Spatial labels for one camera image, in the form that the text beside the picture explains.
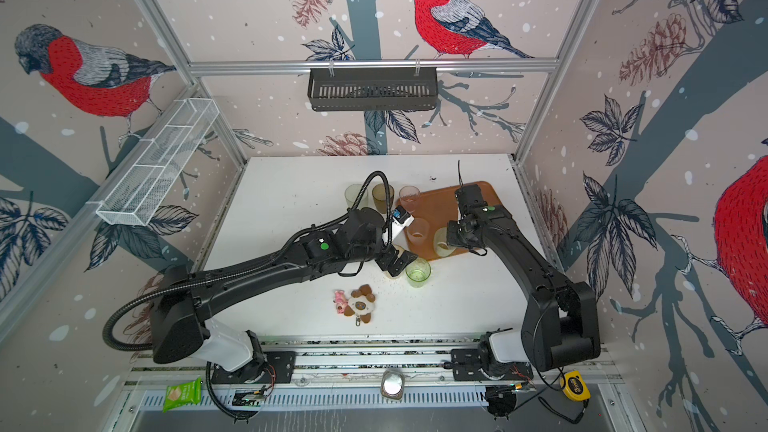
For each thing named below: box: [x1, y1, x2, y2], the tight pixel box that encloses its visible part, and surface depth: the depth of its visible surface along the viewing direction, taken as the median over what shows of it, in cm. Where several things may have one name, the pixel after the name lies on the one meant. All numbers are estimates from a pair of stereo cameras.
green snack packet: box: [162, 377, 203, 413], surface depth 71 cm
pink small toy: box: [333, 290, 348, 315], surface depth 85 cm
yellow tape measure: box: [560, 370, 591, 401], surface depth 70 cm
